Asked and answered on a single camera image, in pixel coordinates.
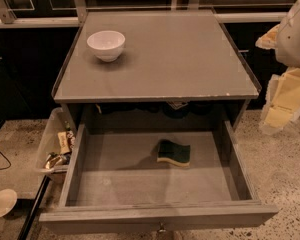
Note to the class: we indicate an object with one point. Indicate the green and yellow sponge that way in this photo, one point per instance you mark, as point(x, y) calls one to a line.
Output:
point(173, 153)

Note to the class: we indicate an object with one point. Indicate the white round floor disc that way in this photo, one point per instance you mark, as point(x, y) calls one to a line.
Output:
point(8, 199)

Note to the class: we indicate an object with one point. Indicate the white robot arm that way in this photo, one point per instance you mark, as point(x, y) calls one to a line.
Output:
point(283, 92)

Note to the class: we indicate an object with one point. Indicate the black floor bar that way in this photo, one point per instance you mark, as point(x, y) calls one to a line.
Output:
point(34, 209)

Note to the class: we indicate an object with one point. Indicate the open grey top drawer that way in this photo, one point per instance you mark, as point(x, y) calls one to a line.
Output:
point(114, 183)

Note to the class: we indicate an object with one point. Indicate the clear plastic bin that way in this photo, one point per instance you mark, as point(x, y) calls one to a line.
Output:
point(56, 123)

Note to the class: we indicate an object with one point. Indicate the grey cabinet counter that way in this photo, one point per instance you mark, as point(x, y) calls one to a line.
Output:
point(178, 72)

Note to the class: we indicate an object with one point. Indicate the metal drawer knob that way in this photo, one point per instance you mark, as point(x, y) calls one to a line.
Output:
point(162, 228)

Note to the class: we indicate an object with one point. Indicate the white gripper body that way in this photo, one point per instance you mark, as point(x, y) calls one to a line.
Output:
point(296, 39)

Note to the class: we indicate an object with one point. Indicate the white ceramic bowl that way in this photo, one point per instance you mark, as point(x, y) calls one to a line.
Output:
point(106, 45)

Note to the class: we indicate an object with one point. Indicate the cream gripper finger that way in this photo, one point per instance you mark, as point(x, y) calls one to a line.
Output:
point(268, 40)
point(282, 101)

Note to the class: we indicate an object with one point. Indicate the metallic foil packet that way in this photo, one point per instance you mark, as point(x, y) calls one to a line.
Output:
point(54, 159)

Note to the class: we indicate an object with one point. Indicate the brown snack packet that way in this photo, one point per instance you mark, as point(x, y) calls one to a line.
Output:
point(66, 141)

